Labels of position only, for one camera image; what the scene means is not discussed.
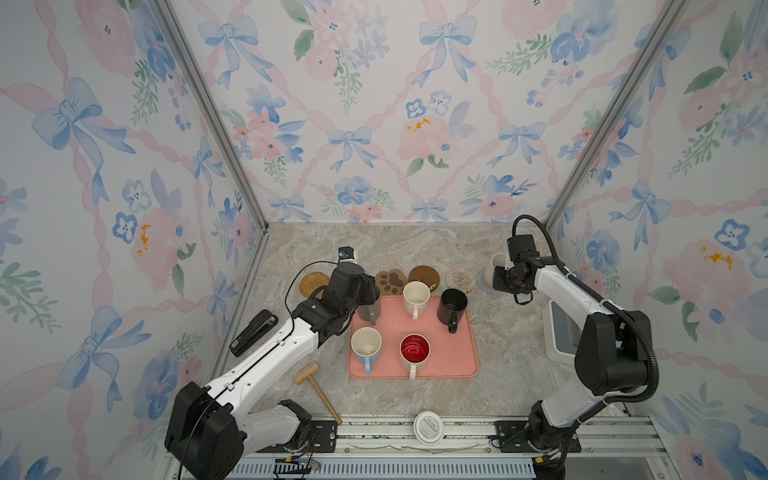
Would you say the white mug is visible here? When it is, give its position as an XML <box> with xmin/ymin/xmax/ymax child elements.
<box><xmin>490</xmin><ymin>253</ymin><xmax>510</xmax><ymax>269</ymax></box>

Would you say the grey mug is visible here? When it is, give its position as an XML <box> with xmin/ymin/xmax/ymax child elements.
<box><xmin>356</xmin><ymin>299</ymin><xmax>382</xmax><ymax>326</ymax></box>

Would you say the black mug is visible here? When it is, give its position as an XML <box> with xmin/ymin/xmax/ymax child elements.
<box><xmin>437</xmin><ymin>288</ymin><xmax>468</xmax><ymax>334</ymax></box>

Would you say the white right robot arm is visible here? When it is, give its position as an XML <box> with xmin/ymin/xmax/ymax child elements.
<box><xmin>493</xmin><ymin>234</ymin><xmax>660</xmax><ymax>463</ymax></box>

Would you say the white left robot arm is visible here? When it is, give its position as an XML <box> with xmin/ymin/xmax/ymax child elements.
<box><xmin>164</xmin><ymin>246</ymin><xmax>376</xmax><ymax>479</ymax></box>

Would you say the woven rattan coaster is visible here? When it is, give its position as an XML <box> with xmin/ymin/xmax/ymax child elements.
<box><xmin>299</xmin><ymin>272</ymin><xmax>330</xmax><ymax>298</ymax></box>

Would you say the light blue woven coaster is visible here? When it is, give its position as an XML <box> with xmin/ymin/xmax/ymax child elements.
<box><xmin>476</xmin><ymin>268</ymin><xmax>497</xmax><ymax>295</ymax></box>

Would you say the wooden mallet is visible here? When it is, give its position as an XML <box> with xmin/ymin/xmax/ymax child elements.
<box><xmin>294</xmin><ymin>362</ymin><xmax>343</xmax><ymax>425</ymax></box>

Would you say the brown paw print coaster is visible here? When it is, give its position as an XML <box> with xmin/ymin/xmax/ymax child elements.
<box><xmin>375</xmin><ymin>269</ymin><xmax>409</xmax><ymax>296</ymax></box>

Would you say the black stapler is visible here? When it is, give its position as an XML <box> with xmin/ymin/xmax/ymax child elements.
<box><xmin>229</xmin><ymin>309</ymin><xmax>278</xmax><ymax>358</ymax></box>

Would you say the cream mug back row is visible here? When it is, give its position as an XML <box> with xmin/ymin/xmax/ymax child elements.
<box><xmin>402</xmin><ymin>281</ymin><xmax>431</xmax><ymax>320</ymax></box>

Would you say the red interior mug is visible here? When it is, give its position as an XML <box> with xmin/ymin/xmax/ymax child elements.
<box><xmin>399</xmin><ymin>334</ymin><xmax>431</xmax><ymax>380</ymax></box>

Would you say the dark brown round coaster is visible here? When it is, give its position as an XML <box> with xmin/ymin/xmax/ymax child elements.
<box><xmin>408</xmin><ymin>265</ymin><xmax>441</xmax><ymax>292</ymax></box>

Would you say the pink silicone tray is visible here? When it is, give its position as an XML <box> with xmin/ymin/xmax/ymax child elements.
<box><xmin>347</xmin><ymin>296</ymin><xmax>479</xmax><ymax>380</ymax></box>

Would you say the white round lid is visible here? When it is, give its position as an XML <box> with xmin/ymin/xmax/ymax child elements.
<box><xmin>413</xmin><ymin>410</ymin><xmax>444</xmax><ymax>446</ymax></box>

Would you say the cream mug blue handle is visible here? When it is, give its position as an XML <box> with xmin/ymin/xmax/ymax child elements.
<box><xmin>350</xmin><ymin>327</ymin><xmax>383</xmax><ymax>375</ymax></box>

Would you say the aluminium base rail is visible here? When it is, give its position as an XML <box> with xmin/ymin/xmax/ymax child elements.
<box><xmin>227</xmin><ymin>415</ymin><xmax>681</xmax><ymax>479</ymax></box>

